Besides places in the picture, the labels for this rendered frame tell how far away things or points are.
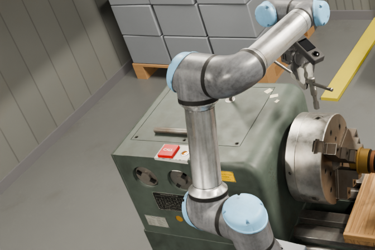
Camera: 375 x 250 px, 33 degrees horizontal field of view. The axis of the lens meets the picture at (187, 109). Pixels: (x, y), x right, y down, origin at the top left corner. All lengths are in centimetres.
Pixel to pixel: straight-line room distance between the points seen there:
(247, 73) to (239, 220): 40
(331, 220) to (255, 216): 63
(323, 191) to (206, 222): 48
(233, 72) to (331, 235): 87
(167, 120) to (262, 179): 49
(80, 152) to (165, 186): 260
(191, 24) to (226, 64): 317
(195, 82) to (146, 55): 360
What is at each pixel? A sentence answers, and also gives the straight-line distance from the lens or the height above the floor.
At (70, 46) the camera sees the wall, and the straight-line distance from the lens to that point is 516.
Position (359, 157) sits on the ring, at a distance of 218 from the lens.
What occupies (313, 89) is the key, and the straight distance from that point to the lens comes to 213.
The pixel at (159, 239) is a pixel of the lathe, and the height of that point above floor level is 82.
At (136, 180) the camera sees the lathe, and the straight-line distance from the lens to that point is 235.
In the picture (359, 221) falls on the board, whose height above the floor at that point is 89.
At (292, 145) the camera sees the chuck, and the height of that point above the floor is 121.
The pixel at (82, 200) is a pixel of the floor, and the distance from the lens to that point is 436.
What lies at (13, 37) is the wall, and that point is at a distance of 480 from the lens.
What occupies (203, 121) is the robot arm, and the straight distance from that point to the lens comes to 174.
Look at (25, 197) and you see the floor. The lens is 467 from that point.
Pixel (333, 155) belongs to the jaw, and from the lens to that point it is 211.
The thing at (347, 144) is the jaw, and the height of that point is 110.
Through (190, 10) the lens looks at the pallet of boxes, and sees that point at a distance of 473.
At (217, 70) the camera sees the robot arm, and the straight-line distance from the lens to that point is 163.
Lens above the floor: 250
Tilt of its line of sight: 31 degrees down
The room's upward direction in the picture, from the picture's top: 20 degrees counter-clockwise
